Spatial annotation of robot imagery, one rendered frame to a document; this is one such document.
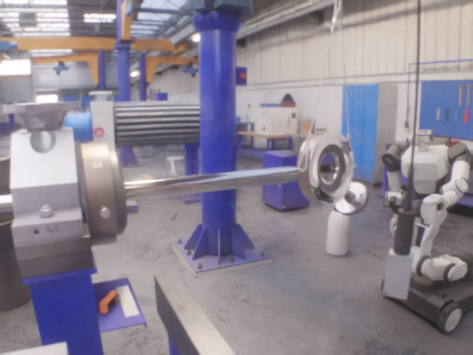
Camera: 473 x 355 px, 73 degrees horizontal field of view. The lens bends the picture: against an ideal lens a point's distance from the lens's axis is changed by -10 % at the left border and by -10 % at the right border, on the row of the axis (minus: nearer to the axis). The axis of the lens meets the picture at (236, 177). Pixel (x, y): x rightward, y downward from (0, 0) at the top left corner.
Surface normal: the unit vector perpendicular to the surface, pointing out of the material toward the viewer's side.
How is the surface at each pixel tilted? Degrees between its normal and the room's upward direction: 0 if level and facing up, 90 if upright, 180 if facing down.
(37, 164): 45
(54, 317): 90
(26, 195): 90
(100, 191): 74
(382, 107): 90
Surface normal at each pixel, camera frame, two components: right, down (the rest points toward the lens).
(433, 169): -0.65, 0.44
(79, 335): 0.44, 0.18
